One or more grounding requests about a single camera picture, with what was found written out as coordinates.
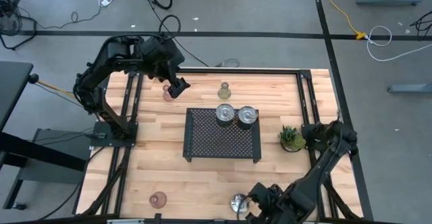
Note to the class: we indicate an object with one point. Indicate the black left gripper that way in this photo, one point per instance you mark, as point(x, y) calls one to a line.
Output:
point(162, 57)

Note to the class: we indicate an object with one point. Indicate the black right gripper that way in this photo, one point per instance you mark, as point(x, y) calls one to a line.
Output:
point(276, 203)

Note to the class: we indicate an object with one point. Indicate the pink ribbed glass candle holder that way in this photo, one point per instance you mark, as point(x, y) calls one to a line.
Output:
point(165, 96)
point(158, 200)

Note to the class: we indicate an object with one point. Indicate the green ribbed glass candle holder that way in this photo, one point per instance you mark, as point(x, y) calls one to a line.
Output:
point(224, 93)

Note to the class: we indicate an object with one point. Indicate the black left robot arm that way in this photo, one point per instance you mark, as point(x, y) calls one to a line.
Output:
point(101, 69)

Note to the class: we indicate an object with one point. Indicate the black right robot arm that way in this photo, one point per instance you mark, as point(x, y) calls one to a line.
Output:
point(320, 173)

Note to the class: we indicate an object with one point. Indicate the black perforated metal riser shelf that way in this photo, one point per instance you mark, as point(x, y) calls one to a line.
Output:
point(209, 139)

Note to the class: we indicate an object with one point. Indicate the potted succulent plant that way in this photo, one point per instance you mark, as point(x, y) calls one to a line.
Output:
point(289, 137)

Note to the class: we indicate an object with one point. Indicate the white power adapter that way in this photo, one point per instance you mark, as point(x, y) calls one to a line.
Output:
point(105, 2)

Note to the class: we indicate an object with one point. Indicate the black desk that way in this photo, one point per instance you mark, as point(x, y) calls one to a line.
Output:
point(13, 82)

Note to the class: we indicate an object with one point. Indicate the black floor fan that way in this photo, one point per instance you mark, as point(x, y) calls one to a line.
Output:
point(10, 21)

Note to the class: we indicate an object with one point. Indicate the grey desk foot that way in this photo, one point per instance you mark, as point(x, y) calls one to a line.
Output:
point(411, 88)

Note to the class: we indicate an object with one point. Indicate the black aluminium rail frame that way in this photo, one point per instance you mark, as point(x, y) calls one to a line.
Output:
point(253, 71)

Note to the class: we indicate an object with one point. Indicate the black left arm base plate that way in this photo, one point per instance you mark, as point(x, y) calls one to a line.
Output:
point(98, 127)

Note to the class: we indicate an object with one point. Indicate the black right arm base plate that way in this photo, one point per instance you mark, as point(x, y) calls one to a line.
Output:
point(308, 129)

